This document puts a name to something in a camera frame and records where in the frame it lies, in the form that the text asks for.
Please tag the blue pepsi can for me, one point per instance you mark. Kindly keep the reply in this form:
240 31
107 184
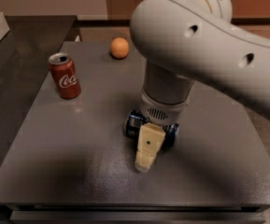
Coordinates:
134 122

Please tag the orange fruit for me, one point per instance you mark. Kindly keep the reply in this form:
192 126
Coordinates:
119 48

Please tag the red coca-cola can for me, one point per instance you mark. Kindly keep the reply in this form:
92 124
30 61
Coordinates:
64 74

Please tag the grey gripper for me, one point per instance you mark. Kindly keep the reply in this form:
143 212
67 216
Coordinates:
163 112

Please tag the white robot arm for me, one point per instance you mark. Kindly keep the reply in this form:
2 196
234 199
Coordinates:
184 41

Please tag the dark side table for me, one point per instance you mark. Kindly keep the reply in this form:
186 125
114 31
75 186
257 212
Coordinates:
24 54

